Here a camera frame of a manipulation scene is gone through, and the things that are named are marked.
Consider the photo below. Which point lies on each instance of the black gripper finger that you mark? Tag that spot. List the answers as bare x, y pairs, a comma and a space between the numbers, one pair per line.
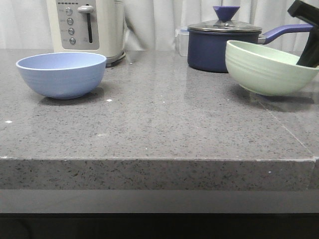
309, 14

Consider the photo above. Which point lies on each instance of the green bowl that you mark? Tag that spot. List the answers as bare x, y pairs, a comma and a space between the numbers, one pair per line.
266, 71

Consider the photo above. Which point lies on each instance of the blue bowl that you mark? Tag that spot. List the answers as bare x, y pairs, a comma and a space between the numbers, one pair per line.
63, 75

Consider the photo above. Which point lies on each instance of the glass lid blue knob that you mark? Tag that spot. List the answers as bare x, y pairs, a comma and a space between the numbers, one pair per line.
225, 23

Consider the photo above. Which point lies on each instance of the clear plastic container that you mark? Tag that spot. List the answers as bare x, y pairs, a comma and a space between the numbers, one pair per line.
181, 40

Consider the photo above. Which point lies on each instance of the white curtain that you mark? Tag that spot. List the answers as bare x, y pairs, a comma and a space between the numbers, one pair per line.
150, 24

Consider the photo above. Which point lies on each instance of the cream white toaster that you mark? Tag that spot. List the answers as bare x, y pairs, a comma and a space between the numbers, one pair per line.
96, 26

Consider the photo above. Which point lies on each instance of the blue saucepan with handle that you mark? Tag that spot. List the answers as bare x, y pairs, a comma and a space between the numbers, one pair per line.
206, 50

